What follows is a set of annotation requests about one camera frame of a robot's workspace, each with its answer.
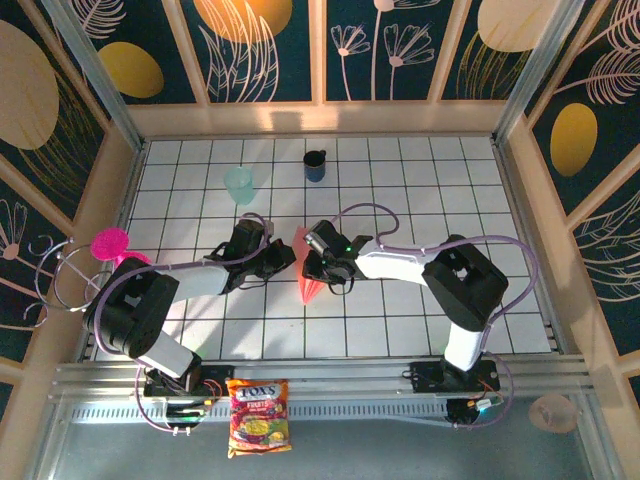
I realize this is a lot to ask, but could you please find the pink paper sheet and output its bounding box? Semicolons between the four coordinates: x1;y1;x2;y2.
292;225;332;306

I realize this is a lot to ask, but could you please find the translucent teal plastic cup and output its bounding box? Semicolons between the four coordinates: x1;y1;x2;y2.
222;166;257;207

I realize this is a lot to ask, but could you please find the dark blue mug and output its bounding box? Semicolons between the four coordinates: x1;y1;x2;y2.
302;149;329;184

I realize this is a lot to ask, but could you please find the Fox's fruit candy bag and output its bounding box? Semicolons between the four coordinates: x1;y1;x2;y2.
225;377;293;460

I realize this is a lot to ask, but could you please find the magenta plastic goblet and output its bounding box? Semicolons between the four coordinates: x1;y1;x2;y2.
90;227;152;267

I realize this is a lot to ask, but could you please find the clear round suction disc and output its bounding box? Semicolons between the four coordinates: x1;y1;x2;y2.
527;392;580;435

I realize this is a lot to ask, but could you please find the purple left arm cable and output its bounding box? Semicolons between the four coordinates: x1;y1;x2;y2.
92;212;275;436

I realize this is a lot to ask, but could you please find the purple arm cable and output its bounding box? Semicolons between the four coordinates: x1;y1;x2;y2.
92;212;275;436
329;202;540;431

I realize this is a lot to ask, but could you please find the aluminium front rail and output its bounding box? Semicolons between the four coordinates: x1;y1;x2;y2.
48;354;597;402

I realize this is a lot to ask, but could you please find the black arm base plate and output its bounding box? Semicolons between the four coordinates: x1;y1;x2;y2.
143;364;237;399
399;361;501;394

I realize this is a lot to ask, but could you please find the perforated metal cable tray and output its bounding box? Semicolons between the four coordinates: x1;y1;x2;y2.
68;401;451;425

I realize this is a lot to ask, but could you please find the small electronics board with wires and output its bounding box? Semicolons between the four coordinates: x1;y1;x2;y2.
163;396;214;425
445;396;507;429

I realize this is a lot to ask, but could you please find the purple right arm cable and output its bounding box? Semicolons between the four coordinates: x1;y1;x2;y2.
329;202;540;431

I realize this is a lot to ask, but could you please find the metal wire glass rack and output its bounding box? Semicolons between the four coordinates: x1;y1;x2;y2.
22;235;116;331

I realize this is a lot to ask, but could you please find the aluminium frame post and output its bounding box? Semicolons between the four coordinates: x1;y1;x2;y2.
39;0;149;152
492;0;586;147

